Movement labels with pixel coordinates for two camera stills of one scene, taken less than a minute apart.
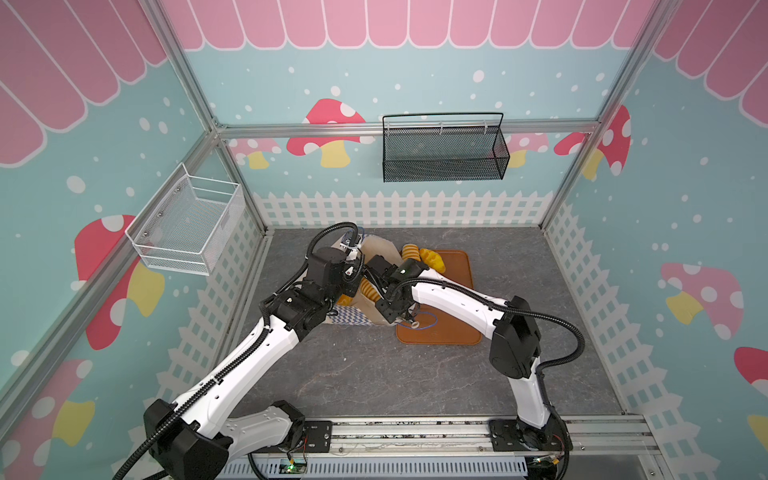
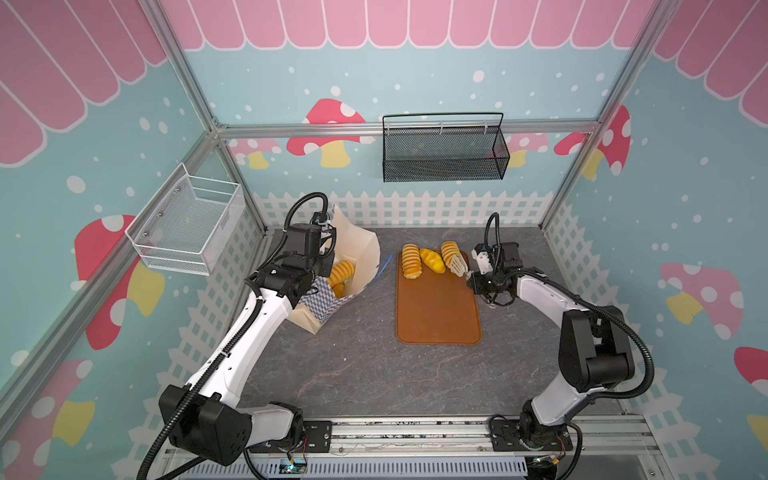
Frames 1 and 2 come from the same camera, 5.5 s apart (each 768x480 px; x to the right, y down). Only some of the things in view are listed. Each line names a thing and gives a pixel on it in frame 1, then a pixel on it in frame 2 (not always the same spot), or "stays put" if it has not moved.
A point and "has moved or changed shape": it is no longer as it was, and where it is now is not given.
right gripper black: [377, 270] to [481, 279]
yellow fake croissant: [433, 260] stays put
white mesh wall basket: [187, 222] stays put
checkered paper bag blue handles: [357, 310] has moved or changed shape
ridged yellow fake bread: [410, 251] stays put
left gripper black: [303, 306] to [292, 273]
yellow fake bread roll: [369, 290] to [449, 249]
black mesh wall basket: [444, 147] stays put
